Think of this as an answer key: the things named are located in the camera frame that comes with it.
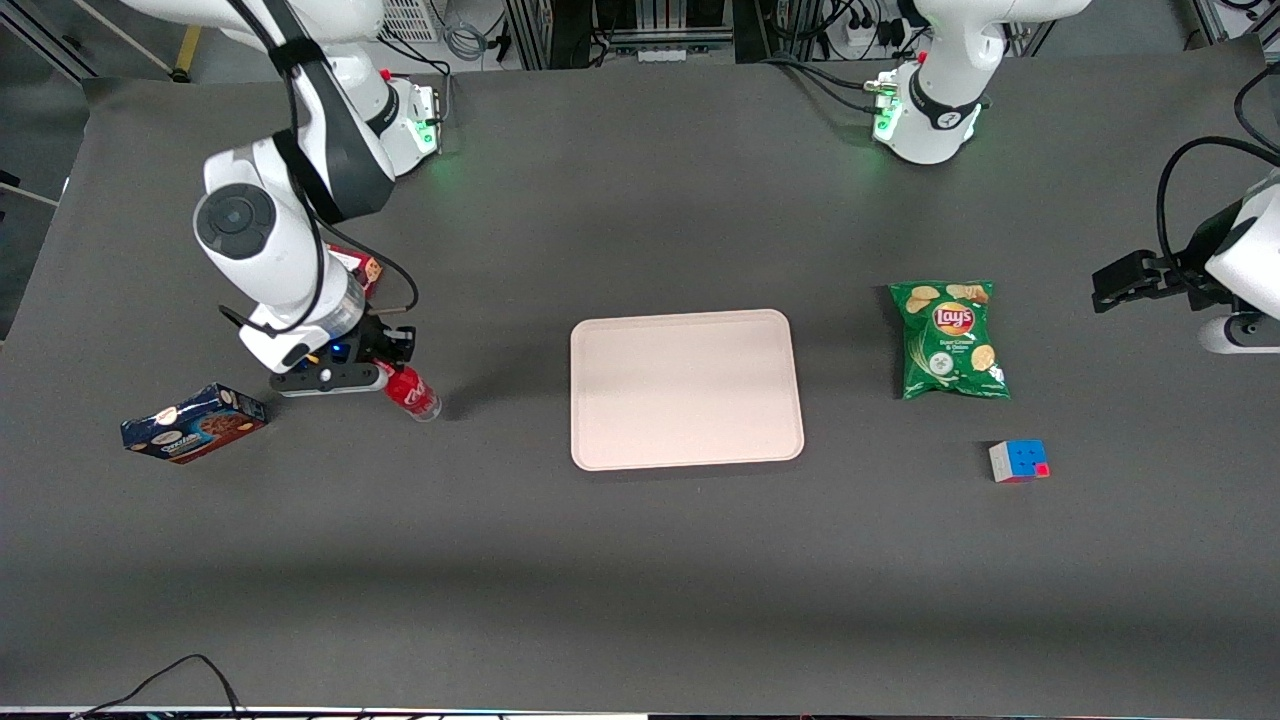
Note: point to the white vented box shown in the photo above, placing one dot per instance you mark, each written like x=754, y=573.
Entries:
x=410, y=18

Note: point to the blue chocolate cookie box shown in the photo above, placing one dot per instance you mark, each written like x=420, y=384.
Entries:
x=195, y=425

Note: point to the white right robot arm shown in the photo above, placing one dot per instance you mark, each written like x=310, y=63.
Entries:
x=260, y=250

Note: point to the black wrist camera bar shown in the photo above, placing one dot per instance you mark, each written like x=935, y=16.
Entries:
x=320, y=380

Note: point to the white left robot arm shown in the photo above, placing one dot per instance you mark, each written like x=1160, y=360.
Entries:
x=935, y=110

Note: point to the white power strip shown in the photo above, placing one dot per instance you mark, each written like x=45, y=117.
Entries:
x=872, y=35

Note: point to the green Lay's chips bag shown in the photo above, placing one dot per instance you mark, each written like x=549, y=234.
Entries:
x=950, y=340

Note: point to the yellow pole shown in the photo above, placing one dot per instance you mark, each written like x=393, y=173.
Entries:
x=185, y=52

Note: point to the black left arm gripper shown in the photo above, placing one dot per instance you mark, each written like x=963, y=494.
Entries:
x=1188, y=265

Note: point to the red Coca-Cola bottle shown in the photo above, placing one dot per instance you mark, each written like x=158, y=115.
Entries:
x=412, y=392

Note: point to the colourful Rubik's cube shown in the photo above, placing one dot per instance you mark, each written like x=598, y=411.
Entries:
x=1020, y=461

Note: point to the white rectangular tray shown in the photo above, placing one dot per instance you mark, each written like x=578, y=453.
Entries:
x=685, y=390

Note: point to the red tartan Walkers box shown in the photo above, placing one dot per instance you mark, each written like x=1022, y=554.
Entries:
x=362, y=268

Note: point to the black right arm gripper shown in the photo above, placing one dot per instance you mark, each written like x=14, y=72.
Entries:
x=377, y=340

